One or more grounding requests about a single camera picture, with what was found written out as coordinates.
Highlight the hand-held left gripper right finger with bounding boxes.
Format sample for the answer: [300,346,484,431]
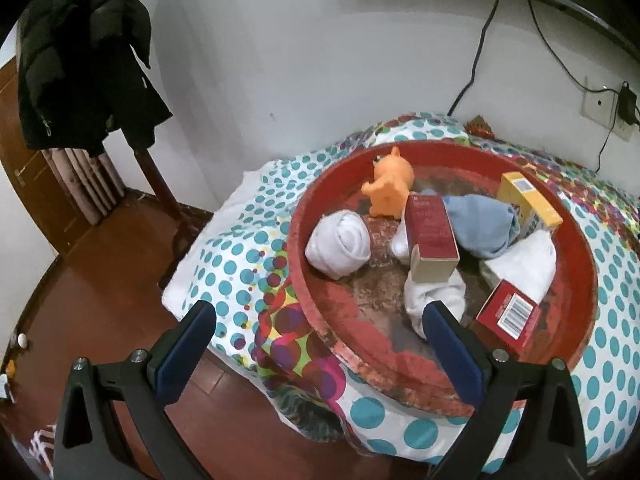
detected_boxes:
[422,301,588,480]

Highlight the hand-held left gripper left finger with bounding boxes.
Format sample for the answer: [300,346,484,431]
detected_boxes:
[52,300,218,480]

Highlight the white sock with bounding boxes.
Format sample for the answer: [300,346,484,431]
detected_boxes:
[479,230,557,306]
[391,220,467,341]
[305,210,372,281]

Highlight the red cardboard box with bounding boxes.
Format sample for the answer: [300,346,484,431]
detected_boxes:
[470,280,543,361]
[404,194,461,286]

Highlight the red round basin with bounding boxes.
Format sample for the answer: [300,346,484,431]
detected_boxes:
[287,140,598,418]

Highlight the light blue sock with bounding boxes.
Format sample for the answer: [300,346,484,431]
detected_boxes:
[442,194,522,261]

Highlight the yellow cardboard box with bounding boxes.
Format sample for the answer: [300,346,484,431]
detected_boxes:
[496,171,563,241]

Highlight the orange rubber toy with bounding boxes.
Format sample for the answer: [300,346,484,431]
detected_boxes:
[361,146,415,221]

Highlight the polka dot tablecloth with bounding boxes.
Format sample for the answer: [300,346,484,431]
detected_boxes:
[161,112,640,471]

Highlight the wooden coat stand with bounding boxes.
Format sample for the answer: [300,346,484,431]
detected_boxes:
[122,120,216,288]

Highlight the brown radiator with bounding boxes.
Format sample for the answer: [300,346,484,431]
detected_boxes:
[42,145,126,226]

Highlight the red candy wrapper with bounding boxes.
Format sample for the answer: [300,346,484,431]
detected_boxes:
[465,115,496,138]

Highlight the black charger adapter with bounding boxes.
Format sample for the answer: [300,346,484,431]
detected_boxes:
[617,81,640,126]

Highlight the dark puffer jacket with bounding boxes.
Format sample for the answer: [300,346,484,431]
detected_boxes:
[16,0,173,157]

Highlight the thin black charger cable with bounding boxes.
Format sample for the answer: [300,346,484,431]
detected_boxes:
[596,120,617,173]

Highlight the white wall socket plate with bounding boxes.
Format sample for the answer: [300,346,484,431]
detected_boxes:
[611,119,640,142]
[581,76,620,127]

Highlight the thick black power cable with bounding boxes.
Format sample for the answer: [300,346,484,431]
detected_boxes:
[446,0,503,117]

